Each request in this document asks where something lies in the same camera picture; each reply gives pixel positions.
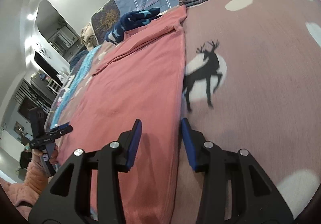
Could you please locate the salmon pink knit garment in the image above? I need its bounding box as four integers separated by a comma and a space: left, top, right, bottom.
58, 6, 187, 223

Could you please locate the left hand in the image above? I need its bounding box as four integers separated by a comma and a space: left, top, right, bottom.
31, 144, 60, 165

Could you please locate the light blue blanket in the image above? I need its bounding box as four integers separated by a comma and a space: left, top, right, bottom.
47, 45, 102, 129

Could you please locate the beige crumpled cloth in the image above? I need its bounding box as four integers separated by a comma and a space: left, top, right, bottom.
80, 22, 98, 51

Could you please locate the mauve polka-dot bed sheet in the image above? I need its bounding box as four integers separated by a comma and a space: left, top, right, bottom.
45, 0, 321, 224

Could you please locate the dark tree-print pillow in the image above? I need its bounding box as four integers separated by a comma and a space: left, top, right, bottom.
91, 0, 120, 45

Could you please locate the navy star-pattern folded garment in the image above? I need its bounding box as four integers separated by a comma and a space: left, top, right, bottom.
105, 8, 161, 45

